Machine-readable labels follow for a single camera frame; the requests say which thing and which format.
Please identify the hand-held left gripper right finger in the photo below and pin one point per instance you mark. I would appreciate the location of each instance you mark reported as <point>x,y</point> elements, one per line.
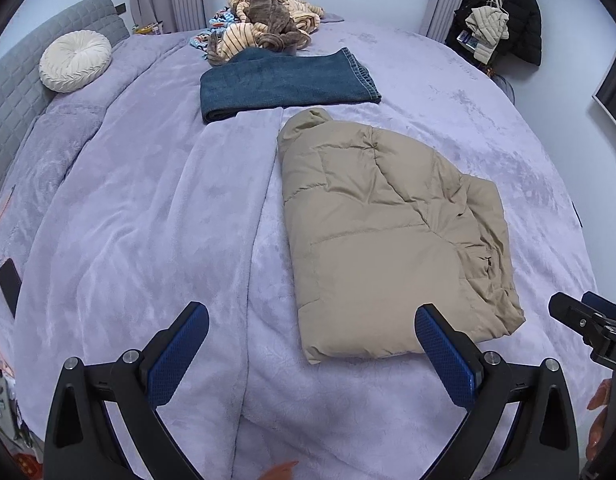
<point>445,355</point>

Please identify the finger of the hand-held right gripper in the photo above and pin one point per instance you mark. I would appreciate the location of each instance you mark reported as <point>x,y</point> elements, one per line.
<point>570,312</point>
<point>600,304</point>

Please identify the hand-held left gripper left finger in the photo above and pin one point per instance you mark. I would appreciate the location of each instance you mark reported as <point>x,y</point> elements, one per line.
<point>180,355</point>

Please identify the khaki puffer jacket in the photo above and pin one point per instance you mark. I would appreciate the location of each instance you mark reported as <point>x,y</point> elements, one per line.
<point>378,220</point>

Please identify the pile of striped clothes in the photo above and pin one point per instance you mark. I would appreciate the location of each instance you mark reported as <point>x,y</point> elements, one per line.
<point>237,40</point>

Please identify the person's right hand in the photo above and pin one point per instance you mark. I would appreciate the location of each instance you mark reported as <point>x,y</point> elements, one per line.
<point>599,410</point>

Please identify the person's left hand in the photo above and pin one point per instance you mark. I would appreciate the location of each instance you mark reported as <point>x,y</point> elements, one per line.
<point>280,472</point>

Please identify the lilac fleece blanket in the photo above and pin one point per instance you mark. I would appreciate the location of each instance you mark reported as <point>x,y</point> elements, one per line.
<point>137,220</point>

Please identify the bedside clutter pile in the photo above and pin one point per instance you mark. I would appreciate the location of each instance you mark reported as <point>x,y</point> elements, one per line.
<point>7,410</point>

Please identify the black phone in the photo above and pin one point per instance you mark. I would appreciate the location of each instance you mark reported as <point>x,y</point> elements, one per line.
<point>8,287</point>

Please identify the grey standing fan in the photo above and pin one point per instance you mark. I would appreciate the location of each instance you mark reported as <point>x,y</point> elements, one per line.
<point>504,89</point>

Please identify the folded blue jeans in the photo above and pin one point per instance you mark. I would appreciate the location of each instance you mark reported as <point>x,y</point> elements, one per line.
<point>288,85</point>

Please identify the beige hanging puffer vest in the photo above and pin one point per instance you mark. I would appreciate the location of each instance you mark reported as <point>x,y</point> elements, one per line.
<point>488,27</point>

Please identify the black hanging jacket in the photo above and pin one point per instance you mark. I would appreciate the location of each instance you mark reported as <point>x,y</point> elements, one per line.
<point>523,15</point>

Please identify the round cream cushion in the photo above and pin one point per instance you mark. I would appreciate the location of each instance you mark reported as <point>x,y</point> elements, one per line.
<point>75,61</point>

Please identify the grey quilted headboard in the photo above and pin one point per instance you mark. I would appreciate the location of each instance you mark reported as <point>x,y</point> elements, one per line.
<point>17,85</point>

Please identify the blue patterned cloth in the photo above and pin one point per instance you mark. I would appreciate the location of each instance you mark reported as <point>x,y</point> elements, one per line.
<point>207,35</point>

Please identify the small grey cloth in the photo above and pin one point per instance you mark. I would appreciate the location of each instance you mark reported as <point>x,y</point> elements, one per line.
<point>333,16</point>

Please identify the wall television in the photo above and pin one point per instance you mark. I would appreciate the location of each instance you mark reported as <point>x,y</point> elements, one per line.
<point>613,95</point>

